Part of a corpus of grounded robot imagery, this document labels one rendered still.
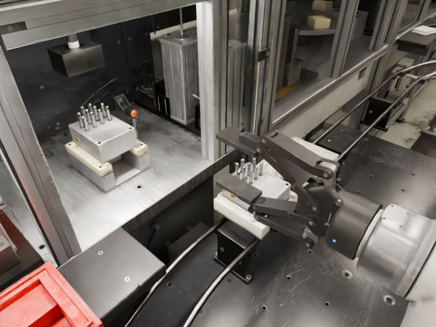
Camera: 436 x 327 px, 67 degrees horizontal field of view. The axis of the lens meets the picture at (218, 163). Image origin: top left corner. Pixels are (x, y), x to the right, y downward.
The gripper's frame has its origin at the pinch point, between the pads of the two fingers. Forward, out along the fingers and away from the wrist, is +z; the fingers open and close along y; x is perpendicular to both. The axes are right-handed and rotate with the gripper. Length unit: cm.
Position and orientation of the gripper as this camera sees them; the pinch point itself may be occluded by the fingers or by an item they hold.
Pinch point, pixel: (235, 163)
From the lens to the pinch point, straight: 49.5
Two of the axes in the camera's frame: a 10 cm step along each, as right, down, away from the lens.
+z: -7.5, -4.1, 5.3
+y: 0.0, -7.9, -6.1
